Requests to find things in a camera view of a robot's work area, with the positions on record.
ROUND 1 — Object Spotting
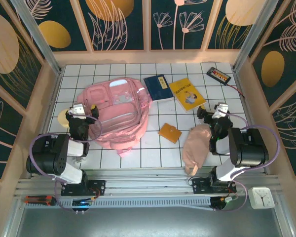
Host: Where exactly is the beige fabric pencil case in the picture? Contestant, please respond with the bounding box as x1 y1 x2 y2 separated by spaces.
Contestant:
182 124 213 176

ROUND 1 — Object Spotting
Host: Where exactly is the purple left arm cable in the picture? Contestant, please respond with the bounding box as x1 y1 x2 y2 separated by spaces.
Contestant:
29 114 104 213

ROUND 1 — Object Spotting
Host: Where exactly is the small orange leather wallet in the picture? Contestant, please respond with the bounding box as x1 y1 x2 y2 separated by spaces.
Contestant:
157 122 183 144

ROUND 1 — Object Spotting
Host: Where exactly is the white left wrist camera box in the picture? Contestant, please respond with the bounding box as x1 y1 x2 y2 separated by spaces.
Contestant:
71 104 86 117

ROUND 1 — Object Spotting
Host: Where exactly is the black charger box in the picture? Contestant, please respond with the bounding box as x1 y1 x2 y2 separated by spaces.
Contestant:
206 67 232 85

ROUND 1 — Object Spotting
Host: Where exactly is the white square clock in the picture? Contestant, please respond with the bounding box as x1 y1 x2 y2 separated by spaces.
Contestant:
248 187 276 210

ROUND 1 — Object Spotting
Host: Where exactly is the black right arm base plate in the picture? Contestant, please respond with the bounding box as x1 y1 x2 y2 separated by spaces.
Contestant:
191 177 237 195

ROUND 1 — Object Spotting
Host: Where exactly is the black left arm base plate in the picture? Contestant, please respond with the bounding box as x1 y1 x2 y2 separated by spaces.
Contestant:
61 179 106 197

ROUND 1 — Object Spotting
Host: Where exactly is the pink backpack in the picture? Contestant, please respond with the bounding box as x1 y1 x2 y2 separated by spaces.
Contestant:
76 77 152 158

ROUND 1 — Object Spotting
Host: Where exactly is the aluminium mounting rail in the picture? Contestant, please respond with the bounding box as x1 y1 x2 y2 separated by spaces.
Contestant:
14 167 282 198

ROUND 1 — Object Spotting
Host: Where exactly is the round wooden disc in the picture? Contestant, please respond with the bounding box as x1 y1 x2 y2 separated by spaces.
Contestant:
57 110 70 128

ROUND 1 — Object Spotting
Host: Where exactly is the red and black wire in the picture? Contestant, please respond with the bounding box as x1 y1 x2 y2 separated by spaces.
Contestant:
225 82 246 98

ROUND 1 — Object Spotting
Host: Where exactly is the yellow picture book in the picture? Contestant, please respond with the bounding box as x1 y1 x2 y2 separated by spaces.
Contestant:
168 78 207 113

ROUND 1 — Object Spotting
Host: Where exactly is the small black controller board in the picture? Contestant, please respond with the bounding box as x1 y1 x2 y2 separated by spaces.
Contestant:
210 196 238 212
72 198 92 213

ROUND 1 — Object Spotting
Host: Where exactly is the grey metal sheet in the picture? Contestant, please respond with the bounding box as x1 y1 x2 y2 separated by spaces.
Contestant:
16 206 283 237

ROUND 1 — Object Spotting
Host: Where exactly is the aluminium frame post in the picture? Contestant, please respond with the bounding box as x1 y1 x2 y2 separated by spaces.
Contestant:
233 0 278 72
9 0 64 75

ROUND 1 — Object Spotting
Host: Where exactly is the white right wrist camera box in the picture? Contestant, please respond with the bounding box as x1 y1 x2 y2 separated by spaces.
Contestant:
213 102 229 119

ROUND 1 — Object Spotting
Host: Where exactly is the orange and black utility knife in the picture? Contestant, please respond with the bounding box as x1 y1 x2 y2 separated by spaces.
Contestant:
24 195 57 207

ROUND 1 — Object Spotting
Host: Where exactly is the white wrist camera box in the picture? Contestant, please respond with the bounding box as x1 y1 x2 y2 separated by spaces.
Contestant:
213 102 229 119
71 104 86 117

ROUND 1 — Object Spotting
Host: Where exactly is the dark blue book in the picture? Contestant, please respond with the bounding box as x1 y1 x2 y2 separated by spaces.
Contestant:
143 74 175 102

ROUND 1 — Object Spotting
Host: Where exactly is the grey slotted cable duct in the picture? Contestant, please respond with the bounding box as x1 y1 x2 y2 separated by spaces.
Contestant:
56 197 237 212

